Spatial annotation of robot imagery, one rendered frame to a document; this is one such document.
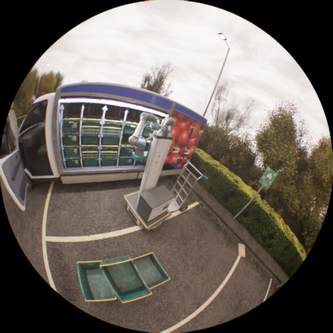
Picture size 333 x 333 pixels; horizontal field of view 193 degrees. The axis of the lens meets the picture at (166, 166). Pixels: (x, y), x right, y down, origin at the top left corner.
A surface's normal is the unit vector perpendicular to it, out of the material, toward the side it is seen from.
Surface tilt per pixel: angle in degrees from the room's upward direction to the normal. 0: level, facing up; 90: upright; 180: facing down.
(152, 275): 0
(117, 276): 21
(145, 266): 0
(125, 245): 0
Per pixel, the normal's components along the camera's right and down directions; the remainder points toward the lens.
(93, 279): 0.12, -0.98
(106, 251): 0.33, -0.83
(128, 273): 0.48, -0.58
